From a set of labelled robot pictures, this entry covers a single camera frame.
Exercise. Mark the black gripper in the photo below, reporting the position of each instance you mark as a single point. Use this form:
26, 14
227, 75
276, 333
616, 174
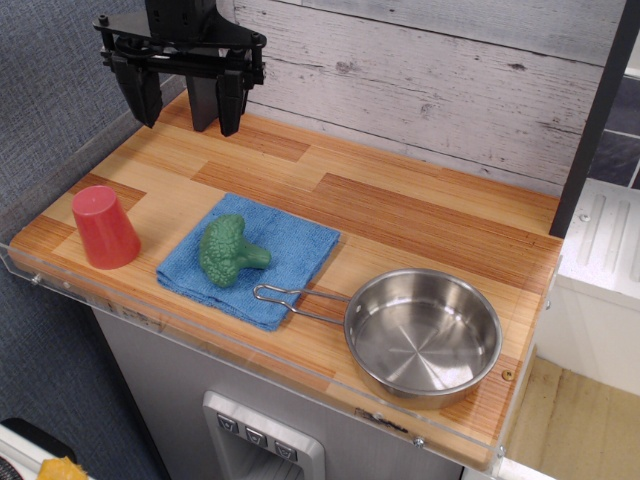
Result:
189, 38

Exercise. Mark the stainless steel pan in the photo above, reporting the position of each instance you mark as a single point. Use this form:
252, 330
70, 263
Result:
421, 338

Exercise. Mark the blue folded cloth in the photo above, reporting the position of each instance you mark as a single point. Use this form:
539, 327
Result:
298, 250

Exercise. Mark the green toy broccoli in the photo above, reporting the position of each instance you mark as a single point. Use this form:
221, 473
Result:
224, 251

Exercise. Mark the red plastic cup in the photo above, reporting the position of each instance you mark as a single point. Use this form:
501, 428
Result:
108, 236

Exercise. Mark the clear acrylic edge guard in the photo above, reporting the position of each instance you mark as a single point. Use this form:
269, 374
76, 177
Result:
311, 356

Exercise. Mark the silver dispenser panel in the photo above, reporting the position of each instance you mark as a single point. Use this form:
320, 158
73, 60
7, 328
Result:
251, 445

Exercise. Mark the white black device corner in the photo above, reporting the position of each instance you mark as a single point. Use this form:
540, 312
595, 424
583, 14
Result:
25, 447

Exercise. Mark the yellow object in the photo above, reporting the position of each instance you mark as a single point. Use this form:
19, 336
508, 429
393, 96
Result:
61, 469

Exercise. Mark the white sink counter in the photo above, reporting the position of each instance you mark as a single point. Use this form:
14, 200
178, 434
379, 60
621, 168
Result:
590, 324

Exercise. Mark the black vertical post left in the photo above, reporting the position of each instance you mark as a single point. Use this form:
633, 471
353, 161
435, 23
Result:
202, 94

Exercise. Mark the black vertical post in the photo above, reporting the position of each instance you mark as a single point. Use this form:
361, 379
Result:
614, 70
202, 94

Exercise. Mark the black vertical post right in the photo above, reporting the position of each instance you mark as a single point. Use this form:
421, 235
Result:
614, 70

